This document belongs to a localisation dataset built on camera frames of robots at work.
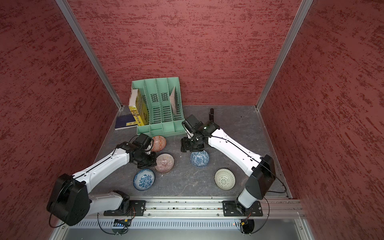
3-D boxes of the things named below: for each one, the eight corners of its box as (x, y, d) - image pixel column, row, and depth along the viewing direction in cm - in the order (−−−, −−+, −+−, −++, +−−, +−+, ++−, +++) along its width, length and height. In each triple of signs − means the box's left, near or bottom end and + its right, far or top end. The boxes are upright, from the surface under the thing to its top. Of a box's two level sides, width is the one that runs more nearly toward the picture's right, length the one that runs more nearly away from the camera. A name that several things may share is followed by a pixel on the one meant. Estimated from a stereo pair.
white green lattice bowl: (214, 190, 82) (216, 188, 77) (213, 171, 89) (214, 167, 84) (235, 190, 82) (237, 188, 77) (232, 171, 89) (234, 167, 84)
